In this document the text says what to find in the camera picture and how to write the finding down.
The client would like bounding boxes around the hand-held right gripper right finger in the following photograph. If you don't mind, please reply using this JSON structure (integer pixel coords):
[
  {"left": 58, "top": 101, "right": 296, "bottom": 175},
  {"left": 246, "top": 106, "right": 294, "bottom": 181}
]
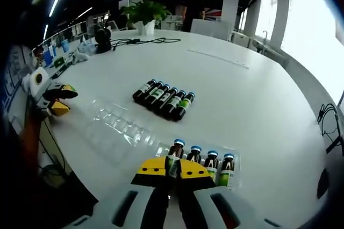
[{"left": 179, "top": 159, "right": 283, "bottom": 229}]

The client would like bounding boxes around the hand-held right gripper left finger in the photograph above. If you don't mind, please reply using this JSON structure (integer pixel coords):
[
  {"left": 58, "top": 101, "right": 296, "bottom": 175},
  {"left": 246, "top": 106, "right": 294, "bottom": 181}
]
[{"left": 64, "top": 156, "right": 169, "bottom": 229}]

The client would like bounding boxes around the clear plastic box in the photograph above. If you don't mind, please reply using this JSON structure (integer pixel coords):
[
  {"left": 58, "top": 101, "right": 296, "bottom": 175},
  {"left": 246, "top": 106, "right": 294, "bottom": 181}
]
[{"left": 85, "top": 99, "right": 242, "bottom": 191}]

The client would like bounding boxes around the row of medicine bottles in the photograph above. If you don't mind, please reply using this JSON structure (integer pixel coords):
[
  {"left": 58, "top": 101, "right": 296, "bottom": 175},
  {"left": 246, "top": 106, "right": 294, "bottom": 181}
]
[{"left": 132, "top": 78, "right": 196, "bottom": 122}]

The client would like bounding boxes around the small green box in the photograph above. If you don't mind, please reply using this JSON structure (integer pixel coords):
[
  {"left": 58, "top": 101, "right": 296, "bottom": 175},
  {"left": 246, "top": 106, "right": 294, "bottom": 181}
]
[{"left": 53, "top": 56, "right": 67, "bottom": 68}]

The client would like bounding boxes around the black marker pen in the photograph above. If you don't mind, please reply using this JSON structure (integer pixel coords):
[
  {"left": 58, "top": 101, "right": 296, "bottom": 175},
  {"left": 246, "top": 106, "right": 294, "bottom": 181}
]
[{"left": 51, "top": 63, "right": 73, "bottom": 79}]

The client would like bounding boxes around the white cloth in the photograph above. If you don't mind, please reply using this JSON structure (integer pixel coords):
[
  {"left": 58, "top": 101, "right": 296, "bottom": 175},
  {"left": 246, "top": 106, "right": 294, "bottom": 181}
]
[{"left": 71, "top": 51, "right": 91, "bottom": 65}]

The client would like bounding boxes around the clear plastic bag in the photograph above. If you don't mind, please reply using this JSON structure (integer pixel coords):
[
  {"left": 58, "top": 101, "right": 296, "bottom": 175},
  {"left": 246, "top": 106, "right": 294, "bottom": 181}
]
[{"left": 80, "top": 38, "right": 97, "bottom": 55}]

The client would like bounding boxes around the black round device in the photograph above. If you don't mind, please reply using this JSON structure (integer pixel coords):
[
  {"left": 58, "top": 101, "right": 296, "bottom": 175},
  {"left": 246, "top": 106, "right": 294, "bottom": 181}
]
[{"left": 94, "top": 27, "right": 112, "bottom": 54}]

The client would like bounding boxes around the potted plant white pot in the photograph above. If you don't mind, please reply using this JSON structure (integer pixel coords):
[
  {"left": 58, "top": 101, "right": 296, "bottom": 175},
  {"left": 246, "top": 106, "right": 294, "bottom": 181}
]
[{"left": 119, "top": 0, "right": 171, "bottom": 35}]

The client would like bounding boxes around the black oval object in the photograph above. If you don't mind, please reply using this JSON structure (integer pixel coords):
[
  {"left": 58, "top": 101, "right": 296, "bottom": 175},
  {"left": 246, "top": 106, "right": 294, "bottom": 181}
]
[{"left": 317, "top": 168, "right": 330, "bottom": 199}]

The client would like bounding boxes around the white flat strip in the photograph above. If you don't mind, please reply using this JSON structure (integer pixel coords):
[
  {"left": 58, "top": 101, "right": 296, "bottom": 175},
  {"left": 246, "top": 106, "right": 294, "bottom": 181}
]
[{"left": 187, "top": 46, "right": 250, "bottom": 70}]

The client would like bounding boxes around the white low cabinet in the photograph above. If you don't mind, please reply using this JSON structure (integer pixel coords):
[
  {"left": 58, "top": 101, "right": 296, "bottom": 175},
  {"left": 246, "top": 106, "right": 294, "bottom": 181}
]
[{"left": 190, "top": 18, "right": 232, "bottom": 41}]

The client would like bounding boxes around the white pillar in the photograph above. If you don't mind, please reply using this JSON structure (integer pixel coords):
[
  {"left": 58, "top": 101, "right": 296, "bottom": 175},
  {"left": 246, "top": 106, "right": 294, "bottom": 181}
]
[{"left": 222, "top": 0, "right": 239, "bottom": 23}]

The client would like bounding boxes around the wall poster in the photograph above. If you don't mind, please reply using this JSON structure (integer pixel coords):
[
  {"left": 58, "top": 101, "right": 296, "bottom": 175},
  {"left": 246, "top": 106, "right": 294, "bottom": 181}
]
[{"left": 2, "top": 46, "right": 33, "bottom": 111}]

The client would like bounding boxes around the black cable bundle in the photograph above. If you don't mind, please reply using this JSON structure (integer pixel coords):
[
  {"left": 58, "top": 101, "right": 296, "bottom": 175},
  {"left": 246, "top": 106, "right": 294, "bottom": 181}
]
[{"left": 318, "top": 102, "right": 344, "bottom": 144}]

